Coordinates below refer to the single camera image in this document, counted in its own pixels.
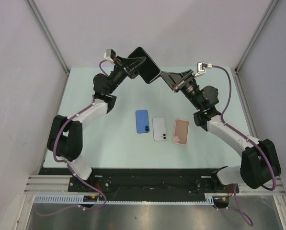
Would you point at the aluminium frame post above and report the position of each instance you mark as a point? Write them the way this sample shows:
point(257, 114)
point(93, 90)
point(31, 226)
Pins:
point(47, 34)
point(257, 33)

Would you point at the white phone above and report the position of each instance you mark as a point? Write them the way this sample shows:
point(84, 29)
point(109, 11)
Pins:
point(159, 129)

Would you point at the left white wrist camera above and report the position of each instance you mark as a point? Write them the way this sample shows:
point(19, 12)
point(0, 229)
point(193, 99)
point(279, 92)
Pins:
point(110, 55)

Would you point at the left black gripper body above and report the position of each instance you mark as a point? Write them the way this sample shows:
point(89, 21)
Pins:
point(120, 74)

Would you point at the pink phone case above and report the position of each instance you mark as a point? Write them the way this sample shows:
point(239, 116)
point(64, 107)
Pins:
point(181, 129)

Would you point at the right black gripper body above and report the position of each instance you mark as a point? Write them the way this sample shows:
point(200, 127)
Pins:
point(186, 87)

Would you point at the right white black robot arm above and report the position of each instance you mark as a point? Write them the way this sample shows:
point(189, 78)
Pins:
point(259, 161)

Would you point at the aluminium front rail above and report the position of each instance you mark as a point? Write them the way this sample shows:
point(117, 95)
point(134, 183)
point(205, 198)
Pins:
point(60, 183)

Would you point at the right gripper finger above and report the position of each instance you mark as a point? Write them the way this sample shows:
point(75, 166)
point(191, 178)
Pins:
point(173, 81)
point(184, 74)

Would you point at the right aluminium frame post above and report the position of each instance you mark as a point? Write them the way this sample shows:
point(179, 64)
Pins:
point(257, 33)

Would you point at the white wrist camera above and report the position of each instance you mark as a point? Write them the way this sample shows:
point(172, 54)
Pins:
point(201, 68)
point(110, 55)

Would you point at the blue phone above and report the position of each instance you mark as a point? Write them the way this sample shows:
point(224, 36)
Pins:
point(142, 121)

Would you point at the left aluminium frame post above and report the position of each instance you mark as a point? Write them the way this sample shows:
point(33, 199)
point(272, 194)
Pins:
point(47, 34)

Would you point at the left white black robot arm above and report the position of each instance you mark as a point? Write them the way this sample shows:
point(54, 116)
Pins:
point(66, 134)

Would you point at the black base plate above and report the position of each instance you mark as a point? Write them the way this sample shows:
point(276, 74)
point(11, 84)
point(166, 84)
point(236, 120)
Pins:
point(153, 185)

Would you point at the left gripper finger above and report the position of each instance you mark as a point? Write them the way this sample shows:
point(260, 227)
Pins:
point(127, 60)
point(132, 68)

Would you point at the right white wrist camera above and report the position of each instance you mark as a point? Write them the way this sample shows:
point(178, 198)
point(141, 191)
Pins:
point(201, 68)

